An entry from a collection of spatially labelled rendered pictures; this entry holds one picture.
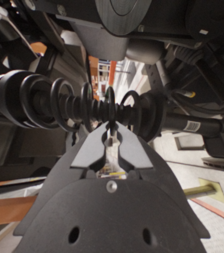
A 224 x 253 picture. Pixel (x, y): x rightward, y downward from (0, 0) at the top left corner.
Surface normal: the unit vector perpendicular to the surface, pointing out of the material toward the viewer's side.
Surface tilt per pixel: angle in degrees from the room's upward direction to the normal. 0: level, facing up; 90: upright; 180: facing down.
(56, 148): 90
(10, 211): 90
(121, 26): 90
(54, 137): 90
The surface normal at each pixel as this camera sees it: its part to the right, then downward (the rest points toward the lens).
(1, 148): 0.67, -0.25
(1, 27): 0.68, 0.72
